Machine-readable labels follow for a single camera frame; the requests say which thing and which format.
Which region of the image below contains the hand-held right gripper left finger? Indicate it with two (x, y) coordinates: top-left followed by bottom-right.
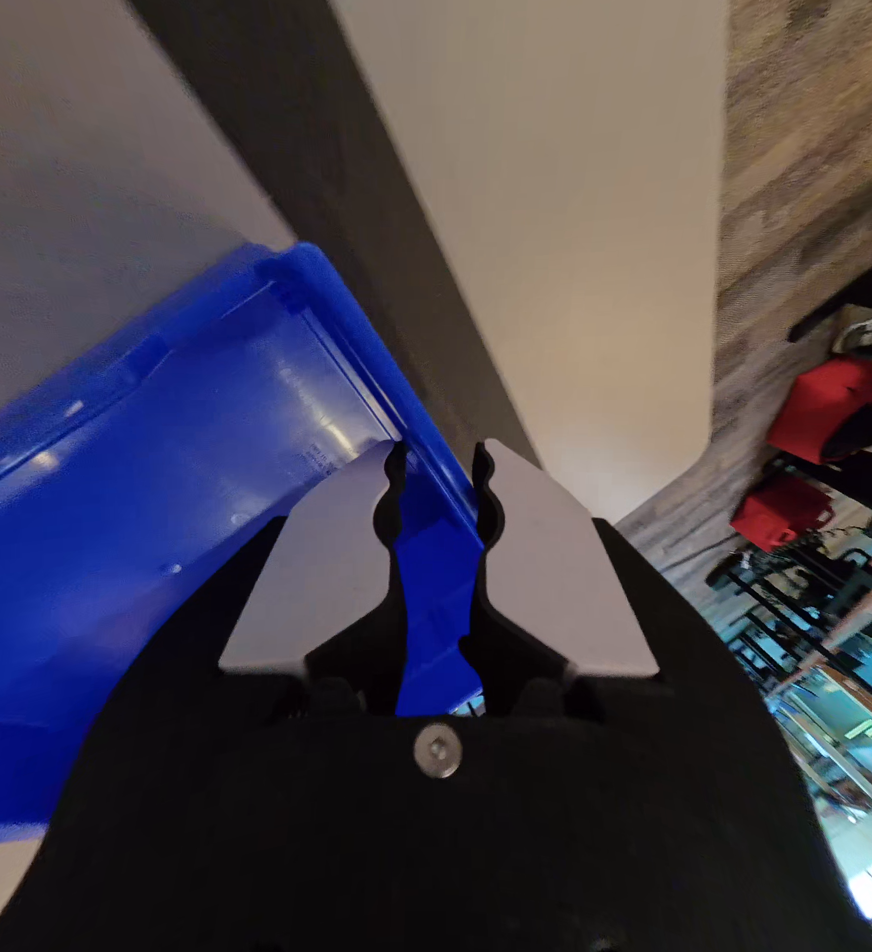
(219, 442), (412, 715)

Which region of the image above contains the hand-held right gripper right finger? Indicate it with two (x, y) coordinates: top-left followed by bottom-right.
(457, 441), (660, 721)

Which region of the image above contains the blue plastic bin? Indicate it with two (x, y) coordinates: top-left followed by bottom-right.
(0, 241), (486, 847)

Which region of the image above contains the glass display case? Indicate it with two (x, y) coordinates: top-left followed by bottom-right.
(768, 652), (872, 926)

